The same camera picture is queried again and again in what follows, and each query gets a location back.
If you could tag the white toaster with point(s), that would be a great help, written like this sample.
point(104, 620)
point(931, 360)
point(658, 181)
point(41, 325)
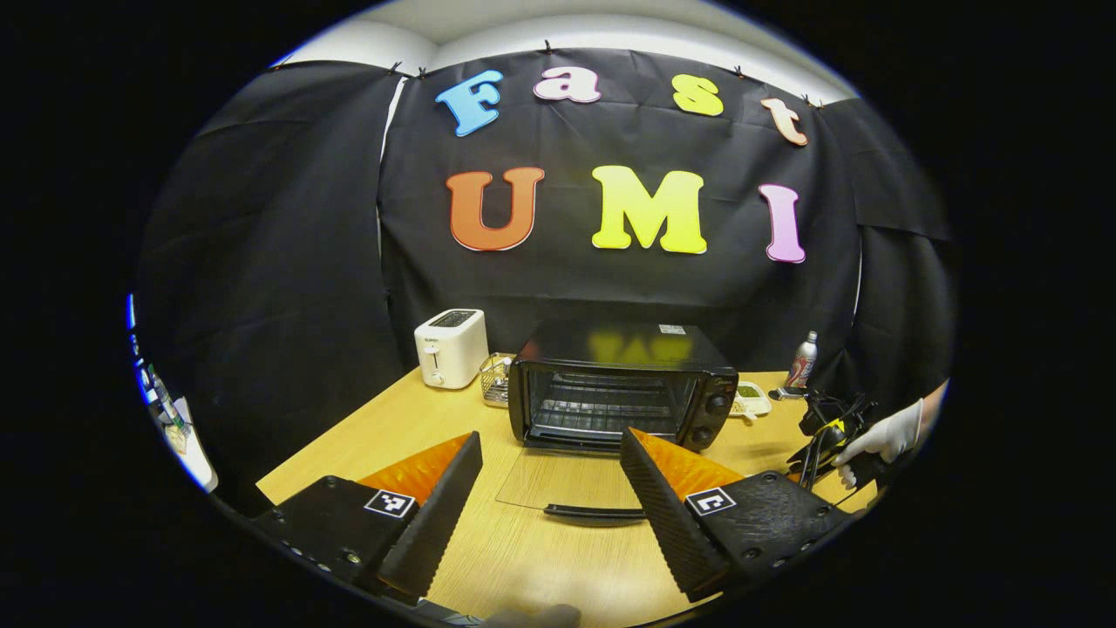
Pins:
point(452, 349)

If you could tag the white divided grain dish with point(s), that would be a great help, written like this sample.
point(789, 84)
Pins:
point(751, 403)

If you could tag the silver drink bottle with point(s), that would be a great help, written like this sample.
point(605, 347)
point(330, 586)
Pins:
point(802, 365)

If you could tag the black backdrop cloth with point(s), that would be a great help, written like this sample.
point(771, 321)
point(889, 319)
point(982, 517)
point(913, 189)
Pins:
point(288, 262)

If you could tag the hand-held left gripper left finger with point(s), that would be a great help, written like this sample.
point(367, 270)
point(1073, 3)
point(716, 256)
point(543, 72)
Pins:
point(436, 523)

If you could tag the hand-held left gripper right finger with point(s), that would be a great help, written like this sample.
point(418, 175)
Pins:
point(667, 523)

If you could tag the black electric oven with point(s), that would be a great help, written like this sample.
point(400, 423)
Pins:
point(628, 349)

